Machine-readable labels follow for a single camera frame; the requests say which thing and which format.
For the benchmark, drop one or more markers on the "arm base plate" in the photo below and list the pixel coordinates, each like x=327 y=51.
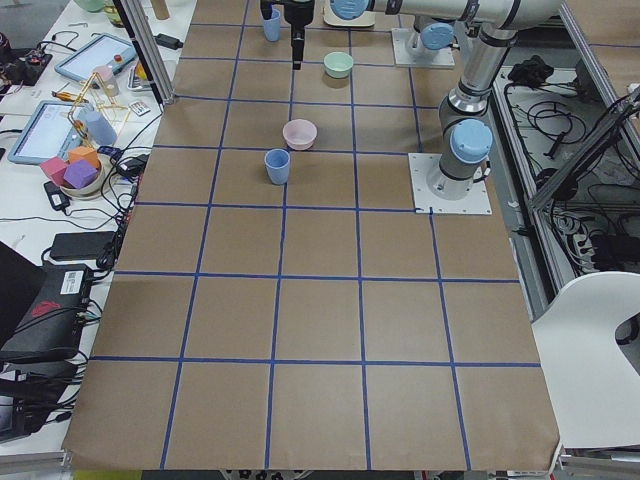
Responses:
x=435 y=193
x=409 y=51

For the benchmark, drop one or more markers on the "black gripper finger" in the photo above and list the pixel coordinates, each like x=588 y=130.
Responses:
x=266 y=10
x=297 y=46

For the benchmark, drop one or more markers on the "beige cup on desk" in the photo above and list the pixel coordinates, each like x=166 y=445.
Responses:
x=105 y=79

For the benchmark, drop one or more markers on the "light blue cup on desk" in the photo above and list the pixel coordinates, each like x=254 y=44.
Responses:
x=99 y=128

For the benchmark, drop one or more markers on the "white remote control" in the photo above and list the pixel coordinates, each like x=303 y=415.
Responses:
x=139 y=108

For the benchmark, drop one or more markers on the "aluminium frame post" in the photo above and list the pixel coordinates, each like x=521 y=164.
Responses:
x=139 y=31

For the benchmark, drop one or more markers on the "pink bowl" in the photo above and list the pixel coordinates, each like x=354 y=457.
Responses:
x=299 y=134

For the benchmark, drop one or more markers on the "black power adapter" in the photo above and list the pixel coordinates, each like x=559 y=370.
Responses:
x=80 y=246

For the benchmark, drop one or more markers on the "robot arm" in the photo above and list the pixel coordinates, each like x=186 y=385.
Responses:
x=467 y=140
x=427 y=44

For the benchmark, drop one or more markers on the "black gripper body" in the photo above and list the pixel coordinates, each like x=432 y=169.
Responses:
x=298 y=14

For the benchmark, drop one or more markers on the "mint green bowl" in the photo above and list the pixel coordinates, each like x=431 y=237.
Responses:
x=338 y=65

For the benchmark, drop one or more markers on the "gold wire rack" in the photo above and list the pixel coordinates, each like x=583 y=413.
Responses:
x=91 y=97

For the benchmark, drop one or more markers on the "teach pendant tablet near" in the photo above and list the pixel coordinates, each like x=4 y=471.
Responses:
x=48 y=133

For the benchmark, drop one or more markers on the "white chair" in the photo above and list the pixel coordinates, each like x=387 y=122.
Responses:
x=593 y=387

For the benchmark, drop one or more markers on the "teach pendant tablet far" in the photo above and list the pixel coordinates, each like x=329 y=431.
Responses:
x=103 y=50

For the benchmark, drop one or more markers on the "bowl with foam cubes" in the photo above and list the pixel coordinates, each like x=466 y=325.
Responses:
x=80 y=176

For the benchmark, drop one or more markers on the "black power brick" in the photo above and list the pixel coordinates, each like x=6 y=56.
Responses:
x=168 y=41

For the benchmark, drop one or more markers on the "teach pendant tablet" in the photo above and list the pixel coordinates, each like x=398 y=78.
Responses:
x=48 y=133
x=103 y=50

